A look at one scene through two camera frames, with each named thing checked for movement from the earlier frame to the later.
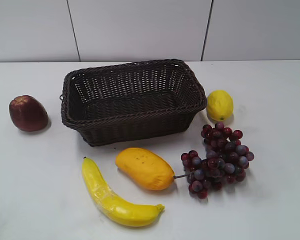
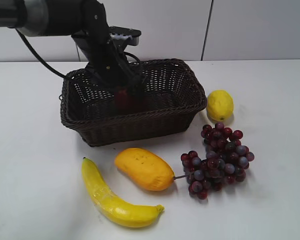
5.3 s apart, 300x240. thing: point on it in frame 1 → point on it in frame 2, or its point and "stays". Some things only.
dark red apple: x=28 y=113 → x=126 y=104
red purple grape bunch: x=227 y=160 stays
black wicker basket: x=116 y=104 stays
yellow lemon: x=219 y=105 stays
